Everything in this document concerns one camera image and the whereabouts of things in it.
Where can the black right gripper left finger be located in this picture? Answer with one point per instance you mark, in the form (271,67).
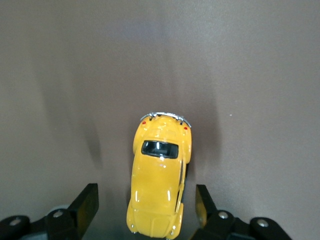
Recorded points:
(86,207)

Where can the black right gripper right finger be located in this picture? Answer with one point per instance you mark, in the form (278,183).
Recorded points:
(207,212)

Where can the yellow beetle toy car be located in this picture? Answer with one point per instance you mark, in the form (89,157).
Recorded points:
(155,190)

